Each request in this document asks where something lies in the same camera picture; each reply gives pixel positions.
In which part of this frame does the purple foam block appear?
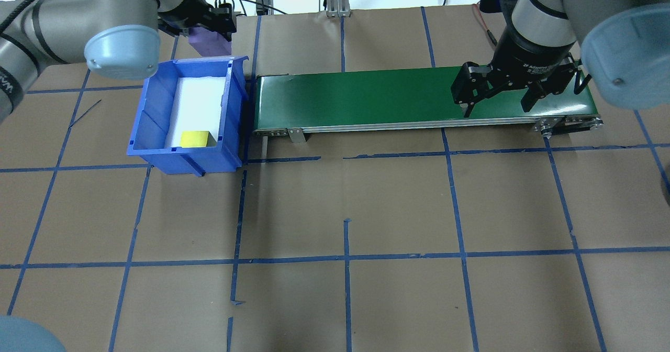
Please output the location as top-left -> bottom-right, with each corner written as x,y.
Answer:
187,26 -> 233,58

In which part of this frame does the yellow foam block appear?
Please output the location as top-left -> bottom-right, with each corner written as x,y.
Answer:
180,130 -> 217,149

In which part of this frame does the white foam pad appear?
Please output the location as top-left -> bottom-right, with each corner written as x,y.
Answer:
164,75 -> 228,148

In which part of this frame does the green conveyor belt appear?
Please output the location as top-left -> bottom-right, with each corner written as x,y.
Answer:
251,65 -> 604,144

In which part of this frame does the blue plastic storage bin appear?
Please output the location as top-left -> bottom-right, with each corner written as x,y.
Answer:
127,55 -> 250,178

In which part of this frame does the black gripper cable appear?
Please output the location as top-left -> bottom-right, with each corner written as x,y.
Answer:
573,59 -> 594,97

